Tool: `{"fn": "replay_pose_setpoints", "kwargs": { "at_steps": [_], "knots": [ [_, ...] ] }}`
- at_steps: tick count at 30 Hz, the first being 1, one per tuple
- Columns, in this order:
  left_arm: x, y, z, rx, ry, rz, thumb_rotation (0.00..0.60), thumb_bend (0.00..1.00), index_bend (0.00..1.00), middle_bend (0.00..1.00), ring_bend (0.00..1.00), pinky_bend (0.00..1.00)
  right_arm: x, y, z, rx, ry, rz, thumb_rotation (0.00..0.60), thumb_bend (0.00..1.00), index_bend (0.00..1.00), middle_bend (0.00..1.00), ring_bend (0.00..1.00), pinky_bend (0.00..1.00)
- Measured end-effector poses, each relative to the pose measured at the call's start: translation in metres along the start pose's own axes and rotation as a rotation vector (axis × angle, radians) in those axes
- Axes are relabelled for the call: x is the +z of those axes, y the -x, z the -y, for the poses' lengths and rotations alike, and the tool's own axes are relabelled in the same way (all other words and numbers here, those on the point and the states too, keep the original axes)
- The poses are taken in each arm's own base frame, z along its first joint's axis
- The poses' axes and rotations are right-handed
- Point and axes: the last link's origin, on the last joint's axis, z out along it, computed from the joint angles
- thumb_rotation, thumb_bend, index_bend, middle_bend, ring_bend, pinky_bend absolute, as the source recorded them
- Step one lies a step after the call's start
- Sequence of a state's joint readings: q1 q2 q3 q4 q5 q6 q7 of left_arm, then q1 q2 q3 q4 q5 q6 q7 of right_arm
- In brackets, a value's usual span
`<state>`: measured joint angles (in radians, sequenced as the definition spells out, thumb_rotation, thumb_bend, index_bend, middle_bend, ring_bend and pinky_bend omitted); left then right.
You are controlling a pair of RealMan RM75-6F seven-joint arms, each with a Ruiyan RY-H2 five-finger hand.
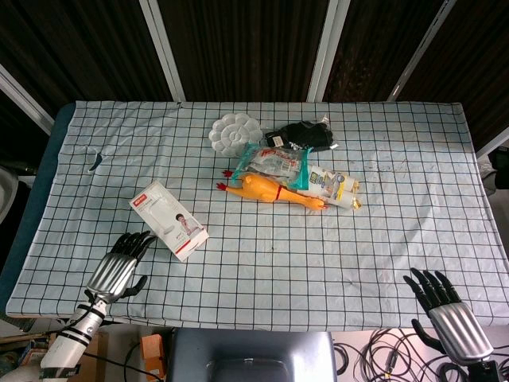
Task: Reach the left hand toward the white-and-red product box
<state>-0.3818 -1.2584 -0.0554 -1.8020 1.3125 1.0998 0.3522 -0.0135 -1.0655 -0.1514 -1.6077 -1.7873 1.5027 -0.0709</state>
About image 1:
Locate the checked light blue tablecloth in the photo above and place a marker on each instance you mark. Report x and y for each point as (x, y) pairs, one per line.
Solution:
(254, 238)

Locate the black gloves in bag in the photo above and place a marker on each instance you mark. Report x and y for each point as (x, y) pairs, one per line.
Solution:
(302, 135)

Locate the blue table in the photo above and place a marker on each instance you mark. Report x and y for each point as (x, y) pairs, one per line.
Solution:
(32, 207)

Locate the teal clear snack bag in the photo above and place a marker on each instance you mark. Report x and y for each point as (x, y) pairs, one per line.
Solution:
(274, 163)

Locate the white flower paint palette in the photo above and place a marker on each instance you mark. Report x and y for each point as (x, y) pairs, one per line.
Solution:
(236, 133)

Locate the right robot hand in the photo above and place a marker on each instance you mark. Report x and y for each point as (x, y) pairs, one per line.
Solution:
(453, 318)

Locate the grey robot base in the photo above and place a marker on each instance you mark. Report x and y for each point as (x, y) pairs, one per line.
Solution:
(250, 356)

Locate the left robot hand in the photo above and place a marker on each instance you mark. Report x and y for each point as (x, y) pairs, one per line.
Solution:
(113, 270)

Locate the yellow rubber chicken toy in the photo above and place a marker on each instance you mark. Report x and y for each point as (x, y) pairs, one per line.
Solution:
(274, 193)

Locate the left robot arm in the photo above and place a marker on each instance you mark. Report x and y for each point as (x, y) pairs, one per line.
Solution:
(71, 338)

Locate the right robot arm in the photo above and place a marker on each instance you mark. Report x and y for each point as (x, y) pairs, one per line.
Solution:
(483, 371)

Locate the white packaged roll blue label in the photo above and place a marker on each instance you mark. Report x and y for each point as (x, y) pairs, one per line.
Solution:
(332, 186)

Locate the white product box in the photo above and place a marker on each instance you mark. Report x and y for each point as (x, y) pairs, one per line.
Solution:
(168, 220)

